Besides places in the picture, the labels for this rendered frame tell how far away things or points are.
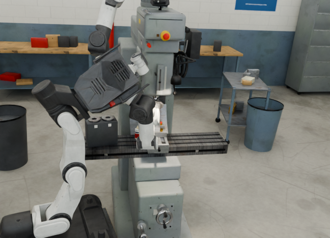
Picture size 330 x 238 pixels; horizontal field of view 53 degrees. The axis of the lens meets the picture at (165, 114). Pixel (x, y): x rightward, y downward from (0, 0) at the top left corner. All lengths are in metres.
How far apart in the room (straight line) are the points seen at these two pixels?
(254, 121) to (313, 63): 3.09
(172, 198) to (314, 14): 5.40
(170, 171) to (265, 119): 2.23
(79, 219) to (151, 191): 0.51
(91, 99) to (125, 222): 1.42
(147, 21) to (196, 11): 4.71
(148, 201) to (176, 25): 1.18
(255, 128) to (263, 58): 3.20
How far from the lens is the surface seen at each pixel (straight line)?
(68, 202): 2.12
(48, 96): 1.78
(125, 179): 3.16
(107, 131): 2.43
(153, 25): 2.07
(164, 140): 2.41
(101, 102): 1.72
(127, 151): 2.45
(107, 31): 1.91
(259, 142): 4.56
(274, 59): 7.57
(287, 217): 3.57
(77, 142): 1.90
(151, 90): 2.30
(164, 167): 2.40
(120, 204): 3.07
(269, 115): 4.39
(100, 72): 1.72
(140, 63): 1.90
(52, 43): 6.11
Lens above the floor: 2.09
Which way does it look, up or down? 22 degrees down
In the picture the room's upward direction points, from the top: 3 degrees clockwise
